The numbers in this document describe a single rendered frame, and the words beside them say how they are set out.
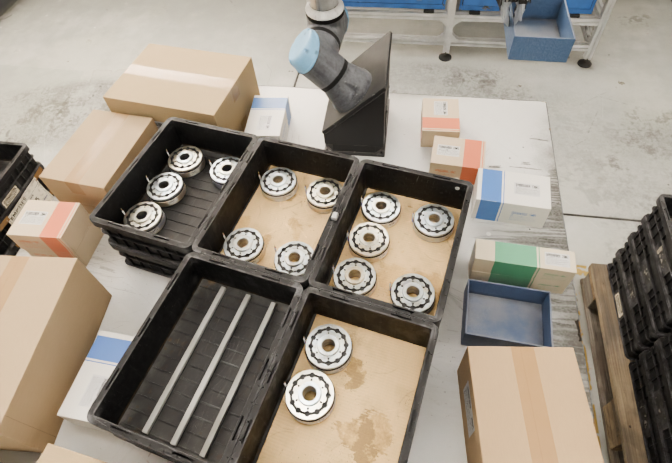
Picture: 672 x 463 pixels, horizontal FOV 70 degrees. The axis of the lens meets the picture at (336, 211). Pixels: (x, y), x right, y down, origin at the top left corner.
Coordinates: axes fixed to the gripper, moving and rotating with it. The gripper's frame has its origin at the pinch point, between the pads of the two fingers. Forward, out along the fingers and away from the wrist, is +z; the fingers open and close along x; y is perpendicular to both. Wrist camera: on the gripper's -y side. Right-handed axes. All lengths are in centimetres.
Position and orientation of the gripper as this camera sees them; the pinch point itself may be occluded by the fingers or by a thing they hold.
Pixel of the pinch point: (510, 20)
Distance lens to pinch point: 146.4
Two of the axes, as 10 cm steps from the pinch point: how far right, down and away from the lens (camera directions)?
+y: -1.8, 7.9, -5.8
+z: 1.7, 6.1, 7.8
